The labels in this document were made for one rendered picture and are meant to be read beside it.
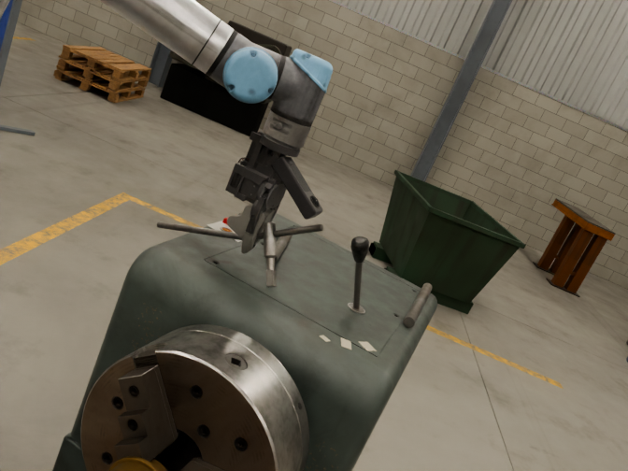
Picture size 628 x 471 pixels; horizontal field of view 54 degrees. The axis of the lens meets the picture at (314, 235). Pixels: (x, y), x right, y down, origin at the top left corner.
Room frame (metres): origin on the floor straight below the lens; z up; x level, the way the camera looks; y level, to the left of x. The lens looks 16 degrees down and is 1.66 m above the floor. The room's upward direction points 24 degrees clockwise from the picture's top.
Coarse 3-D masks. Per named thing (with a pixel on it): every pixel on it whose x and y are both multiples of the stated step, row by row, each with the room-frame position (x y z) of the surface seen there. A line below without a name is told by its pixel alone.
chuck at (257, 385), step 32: (160, 352) 0.73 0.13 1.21; (192, 352) 0.74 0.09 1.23; (224, 352) 0.76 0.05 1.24; (96, 384) 0.75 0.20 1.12; (192, 384) 0.72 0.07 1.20; (224, 384) 0.71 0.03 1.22; (256, 384) 0.74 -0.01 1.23; (96, 416) 0.75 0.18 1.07; (192, 416) 0.72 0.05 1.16; (224, 416) 0.71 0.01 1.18; (256, 416) 0.70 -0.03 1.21; (288, 416) 0.75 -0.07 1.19; (96, 448) 0.74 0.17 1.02; (224, 448) 0.70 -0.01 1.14; (256, 448) 0.69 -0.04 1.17; (288, 448) 0.73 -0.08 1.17
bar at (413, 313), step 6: (426, 288) 1.33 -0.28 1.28; (420, 294) 1.27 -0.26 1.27; (426, 294) 1.28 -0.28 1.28; (420, 300) 1.22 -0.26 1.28; (414, 306) 1.18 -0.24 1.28; (420, 306) 1.19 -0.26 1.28; (408, 312) 1.13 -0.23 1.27; (414, 312) 1.14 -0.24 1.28; (420, 312) 1.17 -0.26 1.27; (408, 318) 1.10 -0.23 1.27; (414, 318) 1.11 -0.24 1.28; (408, 324) 1.10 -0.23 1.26
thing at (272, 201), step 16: (256, 144) 1.04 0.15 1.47; (272, 144) 1.02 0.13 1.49; (256, 160) 1.04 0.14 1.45; (272, 160) 1.04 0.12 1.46; (240, 176) 1.03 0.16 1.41; (256, 176) 1.02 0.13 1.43; (272, 176) 1.03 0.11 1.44; (240, 192) 1.03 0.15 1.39; (256, 192) 1.02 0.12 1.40; (272, 192) 1.02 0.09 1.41; (272, 208) 1.06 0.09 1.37
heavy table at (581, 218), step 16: (560, 208) 9.54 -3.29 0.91; (576, 208) 9.57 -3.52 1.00; (560, 224) 9.29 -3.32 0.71; (576, 224) 9.27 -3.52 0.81; (592, 224) 8.36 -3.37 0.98; (560, 240) 9.19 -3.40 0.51; (576, 240) 8.48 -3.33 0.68; (592, 240) 8.47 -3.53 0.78; (544, 256) 9.22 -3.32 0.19; (560, 256) 9.20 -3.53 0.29; (576, 256) 8.41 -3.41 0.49; (592, 256) 8.41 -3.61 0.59; (560, 272) 8.41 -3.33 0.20; (576, 272) 8.43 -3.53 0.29; (560, 288) 8.35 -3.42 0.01; (576, 288) 8.41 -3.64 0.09
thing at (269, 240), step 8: (264, 224) 1.04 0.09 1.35; (272, 224) 1.04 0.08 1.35; (264, 232) 1.04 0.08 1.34; (272, 232) 1.04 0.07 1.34; (264, 240) 1.03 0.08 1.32; (272, 240) 1.03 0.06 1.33; (264, 248) 1.02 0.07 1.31; (272, 248) 1.02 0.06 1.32; (264, 256) 1.02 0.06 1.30; (272, 256) 1.02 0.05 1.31; (272, 264) 1.01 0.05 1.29; (272, 272) 1.00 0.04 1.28; (272, 280) 1.00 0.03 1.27
